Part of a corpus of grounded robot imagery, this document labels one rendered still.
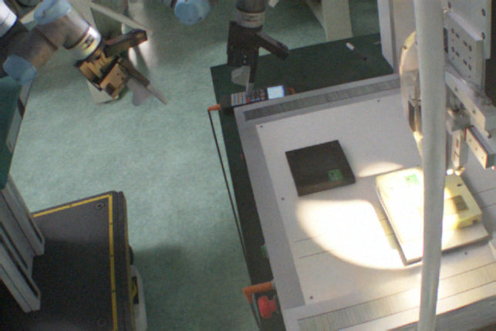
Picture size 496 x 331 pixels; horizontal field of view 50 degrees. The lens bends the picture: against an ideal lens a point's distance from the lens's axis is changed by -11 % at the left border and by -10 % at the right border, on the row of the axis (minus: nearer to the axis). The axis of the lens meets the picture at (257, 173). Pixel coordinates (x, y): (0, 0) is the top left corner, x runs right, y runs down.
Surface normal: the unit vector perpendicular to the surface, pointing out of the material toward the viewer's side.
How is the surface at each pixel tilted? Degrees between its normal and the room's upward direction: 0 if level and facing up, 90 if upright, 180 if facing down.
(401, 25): 90
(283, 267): 0
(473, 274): 0
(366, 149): 0
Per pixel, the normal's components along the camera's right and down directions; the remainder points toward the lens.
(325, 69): -0.17, -0.76
